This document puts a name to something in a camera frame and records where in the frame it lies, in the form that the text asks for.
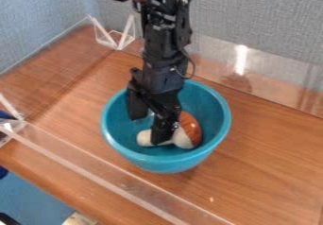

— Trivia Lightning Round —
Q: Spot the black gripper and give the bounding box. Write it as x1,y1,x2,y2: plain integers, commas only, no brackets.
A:
127,47,189,145

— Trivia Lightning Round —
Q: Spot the white brown toy mushroom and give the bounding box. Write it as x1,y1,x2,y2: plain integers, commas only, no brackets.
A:
137,112,202,149

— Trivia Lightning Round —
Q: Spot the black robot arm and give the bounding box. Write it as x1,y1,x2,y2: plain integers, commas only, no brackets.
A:
115,0,193,146

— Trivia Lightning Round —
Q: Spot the blue plastic bowl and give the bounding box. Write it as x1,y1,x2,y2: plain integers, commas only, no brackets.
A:
101,80,233,174

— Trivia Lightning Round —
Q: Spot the clear acrylic front barrier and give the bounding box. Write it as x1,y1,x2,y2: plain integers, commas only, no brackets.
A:
0,95,235,225

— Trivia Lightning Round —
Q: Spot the clear acrylic back barrier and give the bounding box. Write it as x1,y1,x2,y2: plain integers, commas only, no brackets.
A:
90,14,323,119

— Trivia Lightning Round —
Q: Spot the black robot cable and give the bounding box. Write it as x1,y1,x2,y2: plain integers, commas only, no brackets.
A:
174,52,197,80

